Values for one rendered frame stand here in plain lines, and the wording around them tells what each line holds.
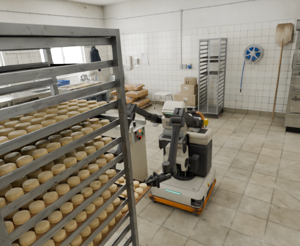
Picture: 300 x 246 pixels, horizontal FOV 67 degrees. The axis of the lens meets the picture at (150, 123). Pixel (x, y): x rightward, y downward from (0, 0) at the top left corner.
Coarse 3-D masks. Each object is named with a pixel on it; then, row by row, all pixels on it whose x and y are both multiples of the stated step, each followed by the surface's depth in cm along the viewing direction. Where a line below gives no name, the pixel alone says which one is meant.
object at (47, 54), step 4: (44, 52) 117; (48, 52) 117; (44, 56) 118; (48, 56) 117; (44, 60) 119; (48, 60) 118; (52, 60) 120; (56, 84) 123; (52, 88) 123; (56, 88) 124; (52, 92) 124; (56, 92) 124
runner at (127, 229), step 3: (129, 225) 127; (126, 228) 128; (129, 228) 127; (123, 231) 126; (126, 231) 124; (120, 234) 124; (123, 234) 122; (120, 237) 119; (123, 237) 122; (117, 240) 117; (120, 240) 120; (114, 243) 116; (117, 243) 118
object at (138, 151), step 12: (108, 132) 266; (120, 132) 257; (132, 144) 260; (144, 144) 283; (132, 156) 263; (144, 156) 287; (120, 168) 275; (132, 168) 266; (144, 168) 290; (144, 180) 300
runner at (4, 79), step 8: (72, 64) 79; (80, 64) 82; (88, 64) 86; (96, 64) 89; (104, 64) 93; (112, 64) 98; (16, 72) 62; (24, 72) 64; (32, 72) 66; (40, 72) 69; (48, 72) 71; (56, 72) 74; (64, 72) 76; (72, 72) 79; (0, 80) 59; (8, 80) 61; (16, 80) 63; (24, 80) 65; (32, 80) 67
